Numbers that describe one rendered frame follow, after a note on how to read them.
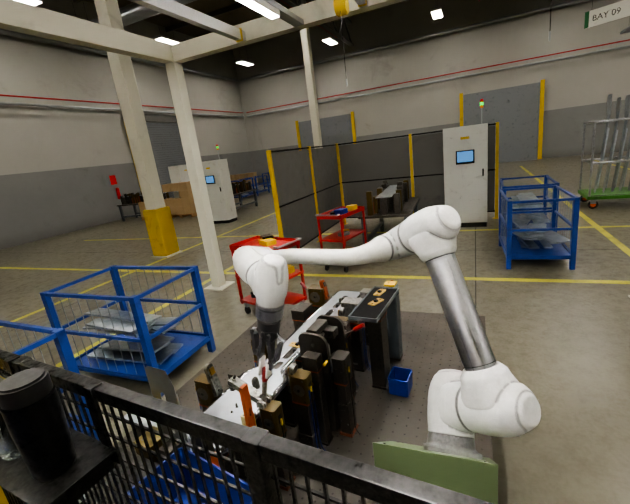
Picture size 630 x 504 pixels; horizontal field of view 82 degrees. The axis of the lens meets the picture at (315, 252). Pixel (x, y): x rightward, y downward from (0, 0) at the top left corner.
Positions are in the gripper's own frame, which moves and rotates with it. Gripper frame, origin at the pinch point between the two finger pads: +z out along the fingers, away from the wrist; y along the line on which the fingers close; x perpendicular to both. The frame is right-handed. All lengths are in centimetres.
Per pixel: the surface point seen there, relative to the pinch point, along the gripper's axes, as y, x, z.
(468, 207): -15, -702, 74
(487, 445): -78, -45, 32
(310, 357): -6.7, -22.4, 7.5
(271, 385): 6.2, -15.6, 23.3
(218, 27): 258, -267, -150
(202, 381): 32.3, -3.6, 25.7
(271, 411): -5.4, 2.5, 15.1
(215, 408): 19.0, 3.4, 26.8
